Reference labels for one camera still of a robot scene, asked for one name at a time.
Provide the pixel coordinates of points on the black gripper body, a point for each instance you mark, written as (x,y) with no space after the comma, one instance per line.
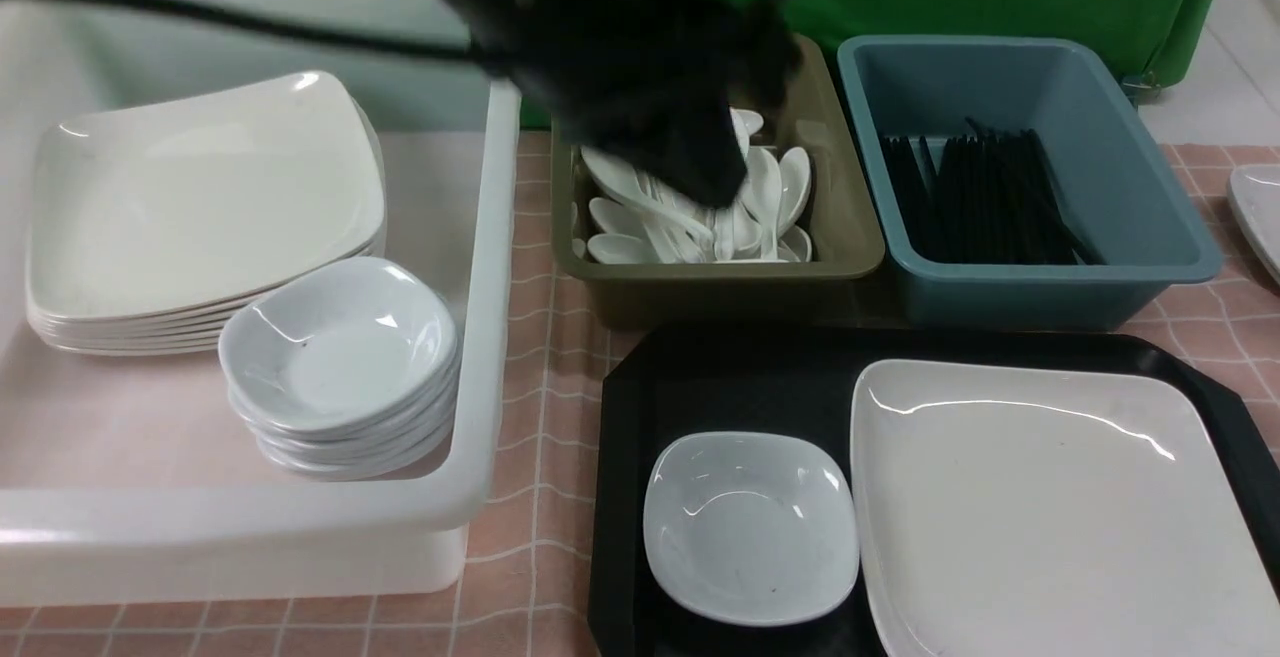
(648,81)

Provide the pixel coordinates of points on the black chopsticks pair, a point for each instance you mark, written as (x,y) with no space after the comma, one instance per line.
(1021,164)

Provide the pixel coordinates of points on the small white bowl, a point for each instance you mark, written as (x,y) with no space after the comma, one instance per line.
(751,529)

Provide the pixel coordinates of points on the white square rice plate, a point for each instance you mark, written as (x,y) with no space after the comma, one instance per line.
(1006,511)

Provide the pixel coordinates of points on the white ceramic soup spoon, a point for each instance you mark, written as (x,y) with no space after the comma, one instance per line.
(737,235)

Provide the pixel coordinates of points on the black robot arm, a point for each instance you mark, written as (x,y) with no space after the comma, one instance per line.
(645,81)

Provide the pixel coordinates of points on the white plate at right edge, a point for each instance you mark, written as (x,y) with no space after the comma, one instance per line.
(1253,194)

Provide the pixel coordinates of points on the pile of white soup spoons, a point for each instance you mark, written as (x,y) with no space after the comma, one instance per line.
(637,220)

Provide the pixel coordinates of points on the olive green plastic bin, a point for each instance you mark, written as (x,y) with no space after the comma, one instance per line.
(839,216)

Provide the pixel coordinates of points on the pile of black chopsticks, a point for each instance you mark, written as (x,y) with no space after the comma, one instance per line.
(953,207)

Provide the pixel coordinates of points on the stack of small white bowls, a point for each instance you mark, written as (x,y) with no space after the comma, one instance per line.
(349,373)

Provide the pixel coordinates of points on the blue plastic bin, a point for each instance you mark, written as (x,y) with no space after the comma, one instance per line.
(1116,189)

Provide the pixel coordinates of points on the stack of white square plates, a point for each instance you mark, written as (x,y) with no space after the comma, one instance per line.
(150,226)

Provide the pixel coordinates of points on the pink checkered tablecloth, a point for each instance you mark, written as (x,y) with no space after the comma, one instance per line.
(524,586)

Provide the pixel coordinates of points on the large white plastic tub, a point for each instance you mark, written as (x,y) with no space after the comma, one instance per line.
(131,480)

